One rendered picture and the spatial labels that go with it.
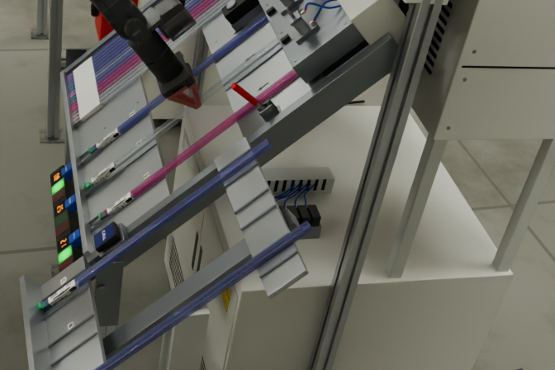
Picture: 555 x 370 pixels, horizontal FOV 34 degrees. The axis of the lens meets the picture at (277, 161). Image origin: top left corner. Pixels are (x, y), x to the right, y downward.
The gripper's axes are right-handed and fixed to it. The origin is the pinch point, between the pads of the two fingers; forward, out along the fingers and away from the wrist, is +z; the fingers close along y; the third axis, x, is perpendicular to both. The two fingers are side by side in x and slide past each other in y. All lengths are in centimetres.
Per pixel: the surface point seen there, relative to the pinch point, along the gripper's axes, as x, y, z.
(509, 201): -53, 77, 165
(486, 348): -19, 9, 138
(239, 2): -17.6, 15.2, -5.0
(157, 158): 12.2, -5.2, 2.6
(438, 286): -20, -21, 62
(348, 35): -32.7, -17.8, -6.2
